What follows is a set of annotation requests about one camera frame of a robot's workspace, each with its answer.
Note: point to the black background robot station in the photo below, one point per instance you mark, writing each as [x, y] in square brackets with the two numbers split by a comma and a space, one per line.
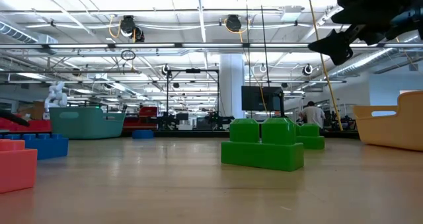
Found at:
[168, 121]
[216, 120]

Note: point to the black monitor on stand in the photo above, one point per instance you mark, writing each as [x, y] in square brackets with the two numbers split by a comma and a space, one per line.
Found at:
[254, 98]

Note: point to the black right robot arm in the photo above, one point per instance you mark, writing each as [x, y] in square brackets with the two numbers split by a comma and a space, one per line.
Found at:
[409, 19]

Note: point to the blue toy building block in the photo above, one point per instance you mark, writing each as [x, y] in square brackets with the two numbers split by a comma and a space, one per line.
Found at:
[49, 148]
[142, 134]

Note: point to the black background rig frame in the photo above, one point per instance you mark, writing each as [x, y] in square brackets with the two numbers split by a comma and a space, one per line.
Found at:
[193, 70]

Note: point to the orange toy building block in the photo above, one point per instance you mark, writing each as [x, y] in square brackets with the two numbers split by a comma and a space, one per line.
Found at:
[16, 168]

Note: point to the red cart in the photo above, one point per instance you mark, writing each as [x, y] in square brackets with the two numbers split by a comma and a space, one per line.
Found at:
[147, 111]
[36, 125]

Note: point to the green toy building block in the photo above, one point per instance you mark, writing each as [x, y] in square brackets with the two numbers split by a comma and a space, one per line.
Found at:
[262, 151]
[312, 138]

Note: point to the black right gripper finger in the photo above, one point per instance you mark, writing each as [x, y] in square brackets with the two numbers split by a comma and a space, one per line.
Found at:
[332, 47]

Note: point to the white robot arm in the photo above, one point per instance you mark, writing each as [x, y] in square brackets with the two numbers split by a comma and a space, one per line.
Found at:
[56, 96]

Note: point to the small black ceiling reel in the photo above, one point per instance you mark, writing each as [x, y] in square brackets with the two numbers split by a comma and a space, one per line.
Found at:
[303, 69]
[165, 69]

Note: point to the brown cardboard box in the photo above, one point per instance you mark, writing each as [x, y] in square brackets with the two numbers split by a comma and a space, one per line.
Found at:
[34, 111]

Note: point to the yellow plastic bin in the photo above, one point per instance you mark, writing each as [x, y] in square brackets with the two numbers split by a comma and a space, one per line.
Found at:
[393, 128]

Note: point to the black aluminium table frame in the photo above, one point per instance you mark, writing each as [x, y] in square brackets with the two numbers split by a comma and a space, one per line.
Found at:
[198, 133]

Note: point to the person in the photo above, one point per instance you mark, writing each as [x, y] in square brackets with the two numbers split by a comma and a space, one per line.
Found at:
[312, 115]

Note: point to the silver air duct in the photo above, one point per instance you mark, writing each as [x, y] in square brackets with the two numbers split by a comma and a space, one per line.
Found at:
[20, 34]
[370, 59]

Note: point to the light teal plastic bin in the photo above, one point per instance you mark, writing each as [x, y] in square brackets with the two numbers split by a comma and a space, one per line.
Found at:
[86, 123]

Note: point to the white building column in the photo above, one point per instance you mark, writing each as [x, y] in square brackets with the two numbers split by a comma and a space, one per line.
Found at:
[231, 85]

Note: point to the long ceiling light bar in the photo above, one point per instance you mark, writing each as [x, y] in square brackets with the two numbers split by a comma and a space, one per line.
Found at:
[132, 46]

